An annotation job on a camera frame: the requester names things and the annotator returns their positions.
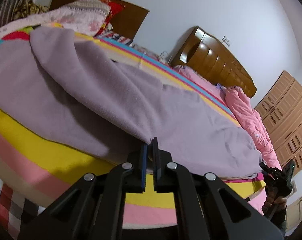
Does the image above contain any person's right hand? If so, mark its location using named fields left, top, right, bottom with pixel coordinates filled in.
left=262, top=192, right=287, bottom=215

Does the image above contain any pink fleece blanket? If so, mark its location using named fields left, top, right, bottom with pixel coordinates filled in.
left=223, top=86, right=282, bottom=170

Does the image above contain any colourful striped blanket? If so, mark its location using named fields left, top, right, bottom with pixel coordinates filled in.
left=0, top=33, right=265, bottom=229

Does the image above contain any light wooden wardrobe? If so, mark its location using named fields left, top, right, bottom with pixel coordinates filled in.
left=255, top=70, right=302, bottom=174

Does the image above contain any red checked bed sheet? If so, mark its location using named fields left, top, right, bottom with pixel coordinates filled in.
left=0, top=179, right=45, bottom=239

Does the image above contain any pink bed sheet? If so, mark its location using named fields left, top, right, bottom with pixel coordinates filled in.
left=173, top=65, right=225, bottom=103

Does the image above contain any glossy brown padded headboard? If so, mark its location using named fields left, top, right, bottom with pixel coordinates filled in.
left=170, top=26, right=257, bottom=98

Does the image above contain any dark brown flat headboard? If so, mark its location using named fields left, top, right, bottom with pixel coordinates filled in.
left=49, top=0, right=149, bottom=39

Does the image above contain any pink floral quilt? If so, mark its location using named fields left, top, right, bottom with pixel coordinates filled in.
left=0, top=0, right=111, bottom=40

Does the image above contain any red embroidered pillow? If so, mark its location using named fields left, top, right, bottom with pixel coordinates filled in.
left=97, top=0, right=126, bottom=35

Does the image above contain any brown patterned throw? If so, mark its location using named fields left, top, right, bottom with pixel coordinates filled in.
left=12, top=0, right=49, bottom=20

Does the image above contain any white wall socket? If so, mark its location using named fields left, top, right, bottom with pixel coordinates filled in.
left=222, top=36, right=231, bottom=47

